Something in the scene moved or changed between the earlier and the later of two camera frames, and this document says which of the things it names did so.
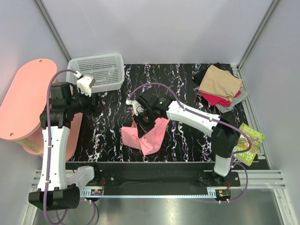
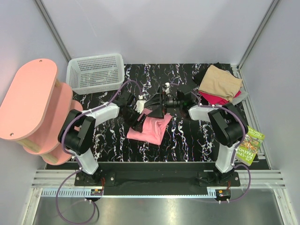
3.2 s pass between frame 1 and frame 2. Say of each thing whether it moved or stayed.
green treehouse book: stayed
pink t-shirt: moved
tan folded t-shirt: stayed
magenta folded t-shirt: stayed
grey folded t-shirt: stayed
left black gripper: moved
